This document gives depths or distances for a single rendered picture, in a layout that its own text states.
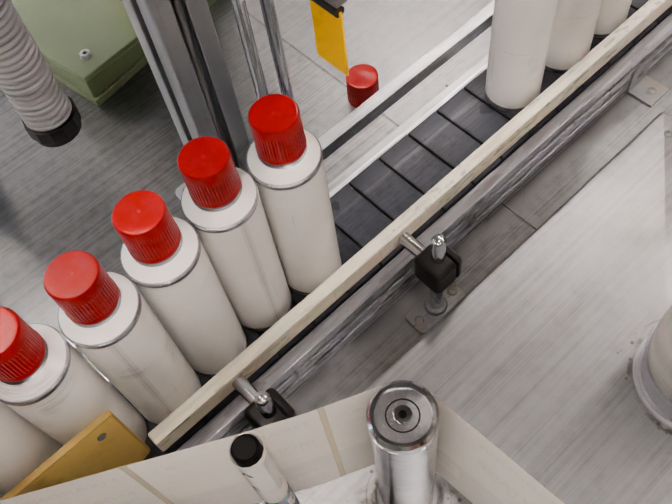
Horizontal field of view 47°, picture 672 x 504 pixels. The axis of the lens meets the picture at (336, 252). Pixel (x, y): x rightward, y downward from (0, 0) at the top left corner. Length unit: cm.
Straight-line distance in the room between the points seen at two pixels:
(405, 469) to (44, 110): 30
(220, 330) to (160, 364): 6
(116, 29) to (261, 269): 43
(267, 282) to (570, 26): 36
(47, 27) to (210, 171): 51
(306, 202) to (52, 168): 39
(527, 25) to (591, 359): 27
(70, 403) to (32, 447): 5
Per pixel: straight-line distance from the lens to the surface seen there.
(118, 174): 83
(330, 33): 51
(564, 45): 76
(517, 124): 70
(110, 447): 56
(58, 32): 93
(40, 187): 85
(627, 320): 65
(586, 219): 69
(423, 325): 68
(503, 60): 70
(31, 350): 47
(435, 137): 73
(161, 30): 58
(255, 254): 54
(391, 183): 70
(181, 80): 61
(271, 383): 62
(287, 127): 48
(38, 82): 49
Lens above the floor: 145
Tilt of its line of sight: 60 degrees down
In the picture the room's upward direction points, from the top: 11 degrees counter-clockwise
